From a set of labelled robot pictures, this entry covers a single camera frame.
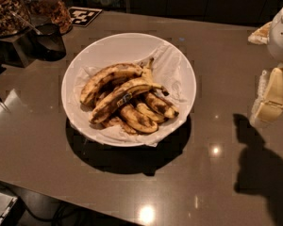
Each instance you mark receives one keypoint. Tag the banana with sticker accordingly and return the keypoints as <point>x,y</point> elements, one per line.
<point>125,92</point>

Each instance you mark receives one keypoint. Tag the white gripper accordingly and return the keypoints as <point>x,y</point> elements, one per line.
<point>281,37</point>

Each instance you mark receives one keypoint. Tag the middle small banana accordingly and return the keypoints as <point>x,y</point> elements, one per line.
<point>147,111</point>

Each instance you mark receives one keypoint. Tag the small banana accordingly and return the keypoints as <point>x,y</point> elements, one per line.
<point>147,111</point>
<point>160,105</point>

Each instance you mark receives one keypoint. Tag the black white marker tag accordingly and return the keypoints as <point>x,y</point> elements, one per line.
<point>83,16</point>

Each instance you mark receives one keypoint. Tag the right small banana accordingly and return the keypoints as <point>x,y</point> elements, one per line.
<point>160,105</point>

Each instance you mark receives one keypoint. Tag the glass jar of granola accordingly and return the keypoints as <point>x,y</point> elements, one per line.
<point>55,10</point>

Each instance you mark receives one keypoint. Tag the bottom dark banana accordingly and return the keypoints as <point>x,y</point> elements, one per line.
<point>114,121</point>

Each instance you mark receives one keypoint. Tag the top spotted banana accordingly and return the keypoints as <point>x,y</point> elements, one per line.
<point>101,78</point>

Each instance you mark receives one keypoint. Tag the spotted banana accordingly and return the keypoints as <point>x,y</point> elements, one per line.
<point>137,120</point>
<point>101,78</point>

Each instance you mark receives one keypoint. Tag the lower spotted banana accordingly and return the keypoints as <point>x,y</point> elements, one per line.
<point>137,120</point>

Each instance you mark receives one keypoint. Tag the glass jar of cashews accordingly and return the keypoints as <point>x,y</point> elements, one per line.
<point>9,24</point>

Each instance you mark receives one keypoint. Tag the grey box lower left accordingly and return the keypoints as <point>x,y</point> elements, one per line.
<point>7,204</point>

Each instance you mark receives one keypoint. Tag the dark stand block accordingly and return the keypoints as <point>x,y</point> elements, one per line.
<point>17,50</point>

